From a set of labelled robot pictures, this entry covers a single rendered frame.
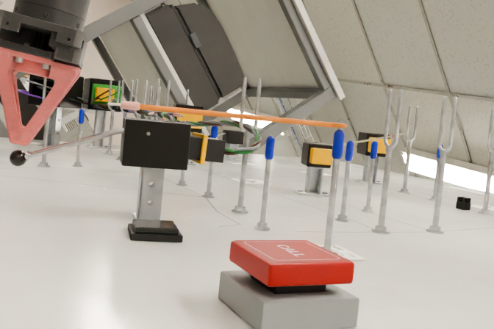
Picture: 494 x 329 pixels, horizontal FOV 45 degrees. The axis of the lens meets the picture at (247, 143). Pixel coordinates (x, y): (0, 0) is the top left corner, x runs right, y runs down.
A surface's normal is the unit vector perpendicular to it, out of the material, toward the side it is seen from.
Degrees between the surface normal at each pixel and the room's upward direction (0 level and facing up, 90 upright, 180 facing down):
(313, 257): 55
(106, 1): 90
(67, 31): 99
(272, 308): 90
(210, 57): 90
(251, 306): 145
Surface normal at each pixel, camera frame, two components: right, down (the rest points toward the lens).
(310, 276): 0.41, 0.09
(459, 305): 0.10, -0.99
